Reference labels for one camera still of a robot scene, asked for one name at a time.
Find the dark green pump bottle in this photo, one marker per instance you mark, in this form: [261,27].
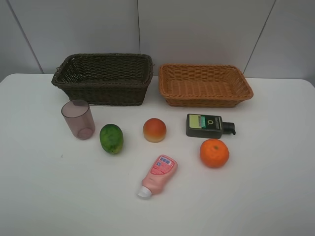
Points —
[208,126]

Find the pink squeeze bottle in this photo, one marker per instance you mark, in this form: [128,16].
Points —
[157,177]

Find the orange mandarin fruit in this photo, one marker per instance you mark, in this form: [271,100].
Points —
[214,153]

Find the translucent purple plastic cup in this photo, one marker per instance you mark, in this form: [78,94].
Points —
[78,116]

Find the orange wicker basket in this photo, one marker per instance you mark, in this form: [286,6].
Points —
[206,86]

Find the dark brown wicker basket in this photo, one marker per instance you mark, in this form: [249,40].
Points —
[112,79]

